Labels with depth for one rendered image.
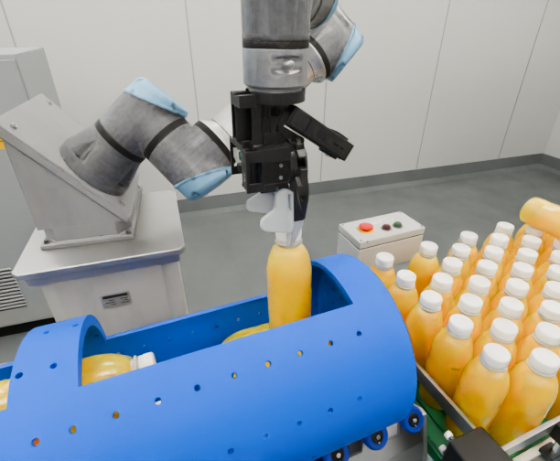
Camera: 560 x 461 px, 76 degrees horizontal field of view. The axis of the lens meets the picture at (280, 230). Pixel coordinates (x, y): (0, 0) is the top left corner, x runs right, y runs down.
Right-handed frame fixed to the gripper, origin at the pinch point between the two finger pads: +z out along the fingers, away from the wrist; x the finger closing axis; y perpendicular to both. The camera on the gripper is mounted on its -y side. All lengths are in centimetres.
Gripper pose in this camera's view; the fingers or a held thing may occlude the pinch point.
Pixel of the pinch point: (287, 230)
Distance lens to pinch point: 53.2
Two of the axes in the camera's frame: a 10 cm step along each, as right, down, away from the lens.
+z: -0.1, 8.6, 5.0
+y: -9.2, 1.8, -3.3
